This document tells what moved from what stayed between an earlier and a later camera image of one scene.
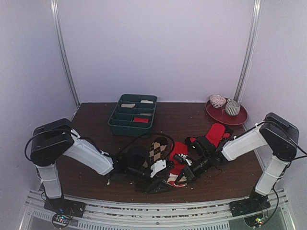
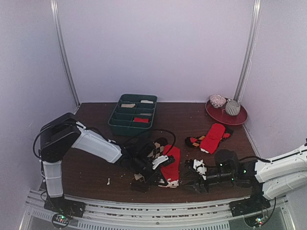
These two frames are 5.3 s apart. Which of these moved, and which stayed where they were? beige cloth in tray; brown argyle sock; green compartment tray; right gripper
Moved: right gripper
Stayed: green compartment tray; beige cloth in tray; brown argyle sock
